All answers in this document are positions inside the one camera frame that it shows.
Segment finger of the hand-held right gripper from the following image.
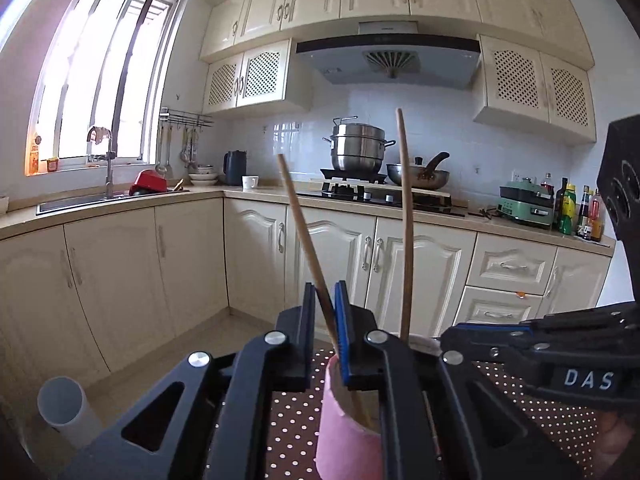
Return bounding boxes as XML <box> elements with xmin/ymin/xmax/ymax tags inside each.
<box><xmin>444</xmin><ymin>305</ymin><xmax>632</xmax><ymax>342</ymax></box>
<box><xmin>441</xmin><ymin>332</ymin><xmax>632</xmax><ymax>368</ymax></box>

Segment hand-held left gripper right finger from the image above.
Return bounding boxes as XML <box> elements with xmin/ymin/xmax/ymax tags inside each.
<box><xmin>334</xmin><ymin>280</ymin><xmax>566</xmax><ymax>480</ymax></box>

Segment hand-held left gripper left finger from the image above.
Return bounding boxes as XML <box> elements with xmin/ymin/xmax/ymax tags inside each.
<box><xmin>60</xmin><ymin>282</ymin><xmax>326</xmax><ymax>480</ymax></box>

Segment wooden chopstick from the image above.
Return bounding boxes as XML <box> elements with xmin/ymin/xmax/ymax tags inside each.
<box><xmin>276</xmin><ymin>154</ymin><xmax>373</xmax><ymax>428</ymax></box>
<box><xmin>395</xmin><ymin>107</ymin><xmax>416</xmax><ymax>342</ymax></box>

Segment pink cup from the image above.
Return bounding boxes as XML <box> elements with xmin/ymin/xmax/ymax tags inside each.
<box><xmin>315</xmin><ymin>350</ymin><xmax>387</xmax><ymax>480</ymax></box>

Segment person's right hand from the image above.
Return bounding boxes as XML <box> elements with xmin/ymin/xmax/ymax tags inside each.
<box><xmin>595</xmin><ymin>410</ymin><xmax>640</xmax><ymax>476</ymax></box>

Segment cream drawer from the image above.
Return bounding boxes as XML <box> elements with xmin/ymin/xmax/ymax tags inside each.
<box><xmin>467</xmin><ymin>234</ymin><xmax>557</xmax><ymax>295</ymax></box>
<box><xmin>452</xmin><ymin>286</ymin><xmax>544</xmax><ymax>327</ymax></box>

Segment red label bottle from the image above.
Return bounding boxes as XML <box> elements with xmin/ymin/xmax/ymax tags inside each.
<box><xmin>589</xmin><ymin>189</ymin><xmax>604</xmax><ymax>242</ymax></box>

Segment dark sauce bottle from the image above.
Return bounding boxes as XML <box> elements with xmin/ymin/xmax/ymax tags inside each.
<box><xmin>577</xmin><ymin>186</ymin><xmax>591</xmax><ymax>239</ymax></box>

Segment yellow green bottle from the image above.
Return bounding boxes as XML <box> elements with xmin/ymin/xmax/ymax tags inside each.
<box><xmin>560</xmin><ymin>185</ymin><xmax>577</xmax><ymax>236</ymax></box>

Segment dark glass bottle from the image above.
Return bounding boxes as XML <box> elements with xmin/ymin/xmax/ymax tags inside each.
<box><xmin>556</xmin><ymin>177</ymin><xmax>570</xmax><ymax>232</ymax></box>

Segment brown polka dot tablecloth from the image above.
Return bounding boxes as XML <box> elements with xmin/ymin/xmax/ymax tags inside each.
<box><xmin>215</xmin><ymin>345</ymin><xmax>608</xmax><ymax>480</ymax></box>

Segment green electric cooker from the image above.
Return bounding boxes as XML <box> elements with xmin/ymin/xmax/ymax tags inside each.
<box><xmin>497</xmin><ymin>180</ymin><xmax>556</xmax><ymax>229</ymax></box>

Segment cream lattice door cabinet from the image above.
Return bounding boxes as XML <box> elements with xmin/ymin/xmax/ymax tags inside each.
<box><xmin>202</xmin><ymin>39</ymin><xmax>314</xmax><ymax>116</ymax></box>
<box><xmin>472</xmin><ymin>35</ymin><xmax>598</xmax><ymax>147</ymax></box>

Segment black gas stove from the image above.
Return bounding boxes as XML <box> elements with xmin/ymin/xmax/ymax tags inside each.
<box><xmin>296</xmin><ymin>167</ymin><xmax>454</xmax><ymax>212</ymax></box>

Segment steel wok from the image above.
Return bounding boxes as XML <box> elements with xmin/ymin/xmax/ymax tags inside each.
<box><xmin>386</xmin><ymin>152</ymin><xmax>451</xmax><ymax>191</ymax></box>

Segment black electric kettle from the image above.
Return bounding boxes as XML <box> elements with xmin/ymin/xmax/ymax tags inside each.
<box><xmin>222</xmin><ymin>150</ymin><xmax>248</xmax><ymax>187</ymax></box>

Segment steel steamer pot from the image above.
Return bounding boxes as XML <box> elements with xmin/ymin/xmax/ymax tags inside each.
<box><xmin>322</xmin><ymin>116</ymin><xmax>396</xmax><ymax>173</ymax></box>

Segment stack of white bowls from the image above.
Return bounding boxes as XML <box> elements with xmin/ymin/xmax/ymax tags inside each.
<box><xmin>188</xmin><ymin>164</ymin><xmax>220</xmax><ymax>187</ymax></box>

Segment cream lower cabinets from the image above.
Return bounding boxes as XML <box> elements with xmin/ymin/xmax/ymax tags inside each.
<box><xmin>0</xmin><ymin>197</ymin><xmax>615</xmax><ymax>411</ymax></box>

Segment hanging metal ladle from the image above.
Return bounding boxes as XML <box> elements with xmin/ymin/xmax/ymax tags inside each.
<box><xmin>155</xmin><ymin>127</ymin><xmax>174</xmax><ymax>179</ymax></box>

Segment metal faucet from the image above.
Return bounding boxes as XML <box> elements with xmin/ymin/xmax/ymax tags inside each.
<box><xmin>86</xmin><ymin>126</ymin><xmax>117</xmax><ymax>200</ymax></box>

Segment grey range hood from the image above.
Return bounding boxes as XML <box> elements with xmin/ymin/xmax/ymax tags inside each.
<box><xmin>295</xmin><ymin>21</ymin><xmax>482</xmax><ymax>92</ymax></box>

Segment white plastic pipe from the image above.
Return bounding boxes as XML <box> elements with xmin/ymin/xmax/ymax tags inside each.
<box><xmin>37</xmin><ymin>376</ymin><xmax>103</xmax><ymax>451</ymax></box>

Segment steel sink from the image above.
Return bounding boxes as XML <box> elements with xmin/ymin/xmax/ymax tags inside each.
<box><xmin>36</xmin><ymin>187</ymin><xmax>191</xmax><ymax>217</ymax></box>

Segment barred window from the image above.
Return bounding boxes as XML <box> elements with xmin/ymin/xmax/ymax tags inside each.
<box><xmin>27</xmin><ymin>0</ymin><xmax>182</xmax><ymax>177</ymax></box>

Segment wall utensil rail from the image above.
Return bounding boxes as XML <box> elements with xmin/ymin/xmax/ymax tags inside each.
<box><xmin>159</xmin><ymin>107</ymin><xmax>216</xmax><ymax>129</ymax></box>

